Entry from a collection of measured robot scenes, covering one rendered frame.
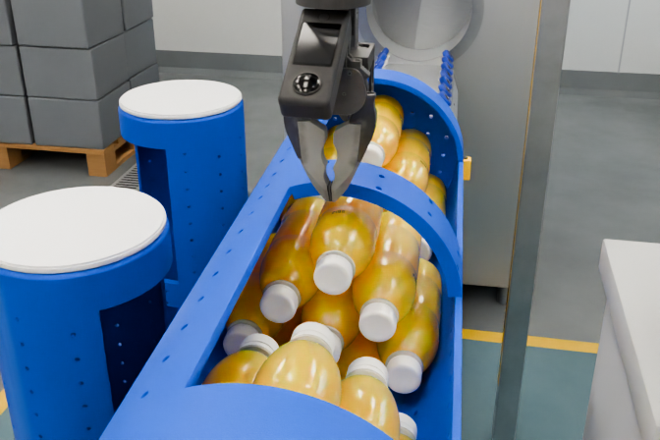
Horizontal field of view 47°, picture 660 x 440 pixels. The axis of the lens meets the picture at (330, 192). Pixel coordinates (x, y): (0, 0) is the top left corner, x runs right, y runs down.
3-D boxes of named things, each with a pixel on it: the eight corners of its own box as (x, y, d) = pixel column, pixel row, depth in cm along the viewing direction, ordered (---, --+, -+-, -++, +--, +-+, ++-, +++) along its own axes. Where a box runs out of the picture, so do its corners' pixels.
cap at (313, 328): (340, 352, 65) (343, 339, 67) (302, 327, 65) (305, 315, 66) (315, 380, 67) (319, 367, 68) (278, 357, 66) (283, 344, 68)
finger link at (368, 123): (376, 158, 77) (378, 73, 73) (374, 164, 75) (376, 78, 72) (329, 155, 77) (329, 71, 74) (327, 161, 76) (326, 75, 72)
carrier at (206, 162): (201, 359, 230) (132, 413, 209) (178, 77, 195) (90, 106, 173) (278, 394, 216) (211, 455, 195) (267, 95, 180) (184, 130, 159)
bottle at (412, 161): (406, 176, 128) (397, 225, 111) (380, 144, 127) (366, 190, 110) (440, 152, 125) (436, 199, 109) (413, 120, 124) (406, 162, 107)
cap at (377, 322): (366, 334, 82) (364, 344, 81) (356, 303, 81) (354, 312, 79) (402, 327, 81) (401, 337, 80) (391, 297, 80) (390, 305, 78)
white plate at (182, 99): (178, 73, 194) (179, 78, 194) (92, 101, 172) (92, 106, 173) (265, 90, 180) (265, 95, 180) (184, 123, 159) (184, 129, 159)
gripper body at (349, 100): (376, 98, 81) (379, -20, 76) (366, 125, 73) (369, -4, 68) (304, 94, 82) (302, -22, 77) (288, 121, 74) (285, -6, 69)
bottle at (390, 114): (364, 90, 124) (349, 128, 107) (408, 98, 123) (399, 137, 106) (357, 132, 127) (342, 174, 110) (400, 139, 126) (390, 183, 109)
